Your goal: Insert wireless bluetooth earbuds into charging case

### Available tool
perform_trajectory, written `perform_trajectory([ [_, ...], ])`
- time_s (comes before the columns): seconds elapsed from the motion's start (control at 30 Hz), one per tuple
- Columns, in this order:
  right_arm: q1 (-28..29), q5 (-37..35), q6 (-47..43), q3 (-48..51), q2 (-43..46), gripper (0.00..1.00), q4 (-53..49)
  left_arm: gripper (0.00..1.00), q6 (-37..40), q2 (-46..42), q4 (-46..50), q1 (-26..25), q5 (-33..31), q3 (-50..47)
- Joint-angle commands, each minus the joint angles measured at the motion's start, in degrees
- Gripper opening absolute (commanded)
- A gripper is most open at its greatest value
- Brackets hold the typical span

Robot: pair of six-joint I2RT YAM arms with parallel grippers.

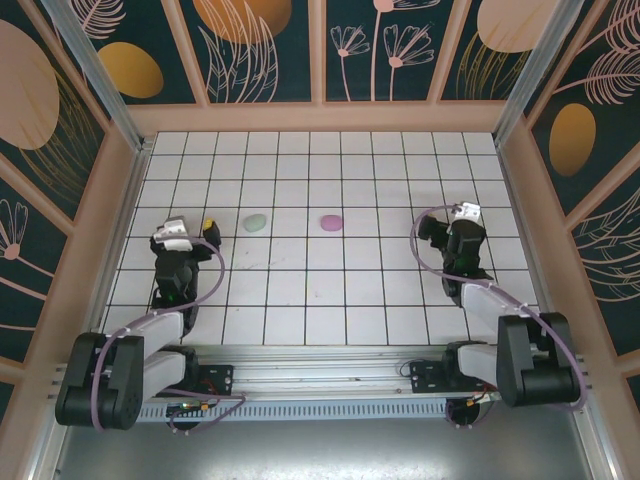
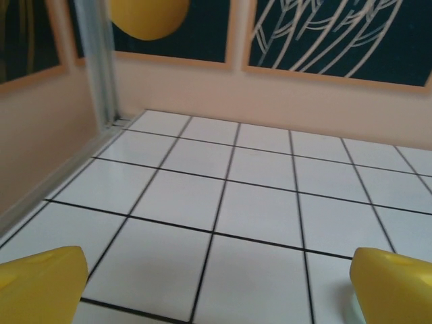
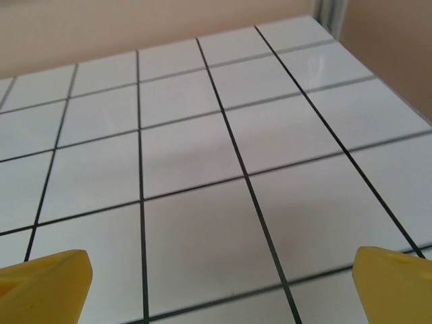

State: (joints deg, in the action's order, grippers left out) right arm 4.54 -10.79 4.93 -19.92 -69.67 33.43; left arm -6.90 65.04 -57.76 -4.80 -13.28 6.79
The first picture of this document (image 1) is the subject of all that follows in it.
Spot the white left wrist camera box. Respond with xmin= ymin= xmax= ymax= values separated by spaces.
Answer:
xmin=151 ymin=214 xmax=195 ymax=252

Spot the aluminium corner post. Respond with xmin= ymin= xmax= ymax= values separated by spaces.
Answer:
xmin=38 ymin=0 xmax=152 ymax=154
xmin=492 ymin=0 xmax=587 ymax=147

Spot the grey metal sheet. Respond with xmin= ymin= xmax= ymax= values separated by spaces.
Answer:
xmin=29 ymin=394 xmax=614 ymax=480

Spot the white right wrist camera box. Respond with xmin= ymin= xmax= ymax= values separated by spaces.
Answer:
xmin=451 ymin=201 xmax=482 ymax=225

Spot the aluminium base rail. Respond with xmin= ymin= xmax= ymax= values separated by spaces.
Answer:
xmin=47 ymin=342 xmax=596 ymax=404

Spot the black round cable port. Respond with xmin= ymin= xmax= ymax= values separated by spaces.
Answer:
xmin=165 ymin=399 xmax=212 ymax=432
xmin=446 ymin=397 xmax=494 ymax=430

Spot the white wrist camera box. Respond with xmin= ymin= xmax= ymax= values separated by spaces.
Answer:
xmin=151 ymin=214 xmax=195 ymax=252
xmin=451 ymin=201 xmax=482 ymax=225

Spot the grey slotted cable duct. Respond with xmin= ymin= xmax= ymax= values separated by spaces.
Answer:
xmin=134 ymin=399 xmax=451 ymax=422

